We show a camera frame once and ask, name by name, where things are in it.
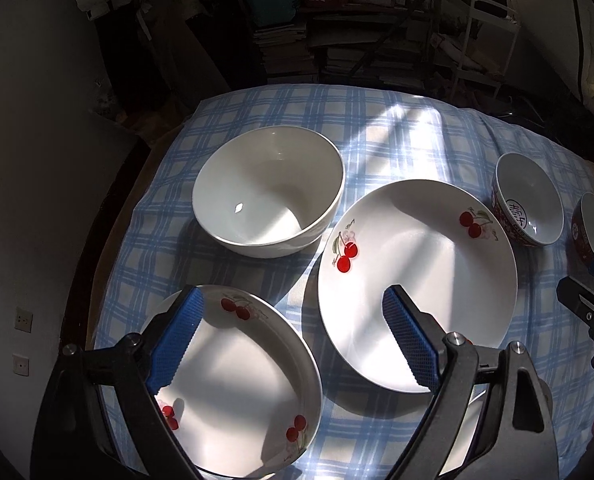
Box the dark slanted pole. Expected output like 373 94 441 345
354 0 450 78

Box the large plain white bowl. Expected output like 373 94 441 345
192 127 346 260

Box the large cherry print plate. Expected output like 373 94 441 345
318 179 518 395

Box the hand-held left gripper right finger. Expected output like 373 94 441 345
382 284 562 480

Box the narrow stack of books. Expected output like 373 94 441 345
254 22 308 73

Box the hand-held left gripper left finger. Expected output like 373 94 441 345
30 284 206 480

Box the blue plaid cloth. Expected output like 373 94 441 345
93 82 594 480

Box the small cherry print plate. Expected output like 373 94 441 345
140 284 324 479

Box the wide stack of books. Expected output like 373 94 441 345
322 45 428 88

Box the wooden shelf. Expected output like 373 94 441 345
227 0 458 91

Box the white metal cart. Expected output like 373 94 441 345
449 0 522 108

